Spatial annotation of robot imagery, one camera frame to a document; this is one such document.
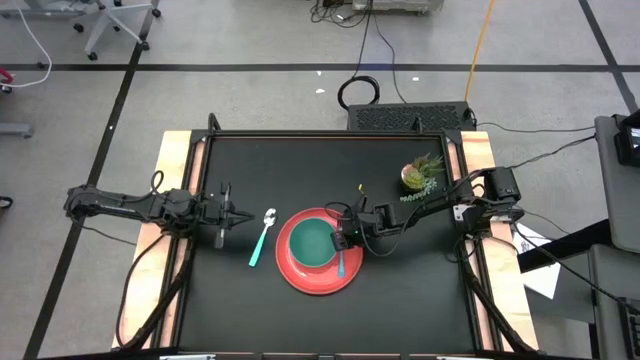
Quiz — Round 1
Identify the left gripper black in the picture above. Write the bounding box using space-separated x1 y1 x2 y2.
199 182 257 249

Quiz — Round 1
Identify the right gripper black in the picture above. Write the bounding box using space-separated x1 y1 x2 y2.
331 197 384 253

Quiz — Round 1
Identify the teal ceramic bowl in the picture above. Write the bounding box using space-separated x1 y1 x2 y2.
288 217 340 269

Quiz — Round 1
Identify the spoon with teal handle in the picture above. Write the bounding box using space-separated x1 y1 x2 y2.
247 207 278 269

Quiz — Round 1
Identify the orange ceramic plate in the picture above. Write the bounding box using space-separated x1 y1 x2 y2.
274 207 365 297

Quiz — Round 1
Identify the succulent plant in dark pot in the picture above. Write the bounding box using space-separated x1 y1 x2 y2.
398 152 447 204

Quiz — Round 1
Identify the black computer case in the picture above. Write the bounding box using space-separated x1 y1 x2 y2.
347 101 475 133

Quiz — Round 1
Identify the white paper sheet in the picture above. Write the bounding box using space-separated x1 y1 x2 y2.
513 222 564 301

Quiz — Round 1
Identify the gray desk foot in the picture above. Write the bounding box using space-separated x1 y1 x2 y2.
0 122 34 140

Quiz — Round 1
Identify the gray office chair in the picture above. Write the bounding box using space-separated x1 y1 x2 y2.
82 0 164 62

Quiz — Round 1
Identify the gray equipment base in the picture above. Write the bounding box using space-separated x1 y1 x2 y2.
352 0 445 14

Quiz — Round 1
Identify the black device with screen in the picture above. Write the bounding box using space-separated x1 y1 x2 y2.
613 109 640 168

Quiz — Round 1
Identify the black aluminium table frame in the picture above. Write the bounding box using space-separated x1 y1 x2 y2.
114 128 541 360

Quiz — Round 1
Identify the black coiled cable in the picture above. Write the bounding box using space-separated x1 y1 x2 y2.
337 0 382 112

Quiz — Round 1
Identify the yellow cable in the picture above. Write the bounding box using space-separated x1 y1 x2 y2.
463 0 498 102

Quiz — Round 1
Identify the white cable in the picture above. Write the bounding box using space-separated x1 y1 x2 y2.
0 0 54 90

